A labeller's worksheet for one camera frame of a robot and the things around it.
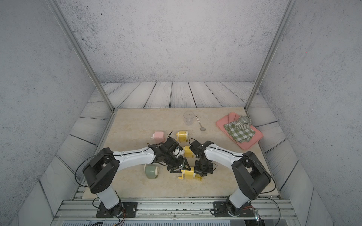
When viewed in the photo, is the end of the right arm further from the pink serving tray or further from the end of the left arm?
the pink serving tray

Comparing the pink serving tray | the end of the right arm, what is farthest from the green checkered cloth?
the end of the right arm

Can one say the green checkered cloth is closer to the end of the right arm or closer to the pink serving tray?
the pink serving tray

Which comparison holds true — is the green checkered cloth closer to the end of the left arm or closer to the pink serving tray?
the pink serving tray

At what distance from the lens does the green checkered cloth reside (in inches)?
40.5

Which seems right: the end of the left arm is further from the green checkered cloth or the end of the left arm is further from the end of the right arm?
the green checkered cloth

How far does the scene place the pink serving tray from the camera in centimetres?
101
